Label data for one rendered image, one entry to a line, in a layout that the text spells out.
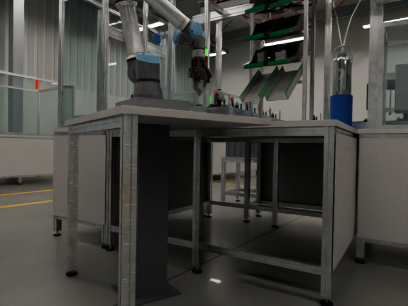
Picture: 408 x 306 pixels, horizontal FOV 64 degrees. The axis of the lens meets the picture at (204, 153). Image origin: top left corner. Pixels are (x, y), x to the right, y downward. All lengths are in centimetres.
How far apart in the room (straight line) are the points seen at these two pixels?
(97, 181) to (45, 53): 853
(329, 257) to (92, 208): 163
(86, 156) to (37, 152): 442
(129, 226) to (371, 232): 162
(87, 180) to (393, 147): 205
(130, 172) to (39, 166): 584
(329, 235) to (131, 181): 95
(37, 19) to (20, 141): 495
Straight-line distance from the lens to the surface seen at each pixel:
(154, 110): 117
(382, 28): 254
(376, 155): 230
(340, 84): 263
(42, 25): 1090
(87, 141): 253
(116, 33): 299
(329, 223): 163
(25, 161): 684
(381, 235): 236
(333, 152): 160
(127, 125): 115
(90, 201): 253
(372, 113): 291
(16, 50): 923
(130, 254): 121
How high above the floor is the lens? 72
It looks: 1 degrees down
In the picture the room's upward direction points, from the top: 1 degrees clockwise
